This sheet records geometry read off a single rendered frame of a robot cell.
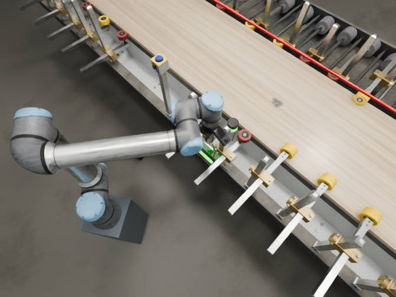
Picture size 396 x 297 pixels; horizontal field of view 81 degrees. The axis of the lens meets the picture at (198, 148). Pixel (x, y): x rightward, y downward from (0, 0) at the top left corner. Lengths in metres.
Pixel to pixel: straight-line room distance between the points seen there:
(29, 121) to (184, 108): 0.55
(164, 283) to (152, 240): 0.34
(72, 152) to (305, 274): 1.96
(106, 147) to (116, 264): 1.50
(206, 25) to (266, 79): 0.69
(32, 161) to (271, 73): 1.47
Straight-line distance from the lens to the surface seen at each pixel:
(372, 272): 1.81
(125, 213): 1.63
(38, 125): 1.00
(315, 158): 1.50
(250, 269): 2.18
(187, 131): 0.87
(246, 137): 1.43
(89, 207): 1.42
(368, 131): 1.75
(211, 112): 0.95
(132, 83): 1.98
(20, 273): 2.59
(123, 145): 0.86
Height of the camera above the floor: 2.13
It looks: 64 degrees down
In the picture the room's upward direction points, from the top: 1 degrees counter-clockwise
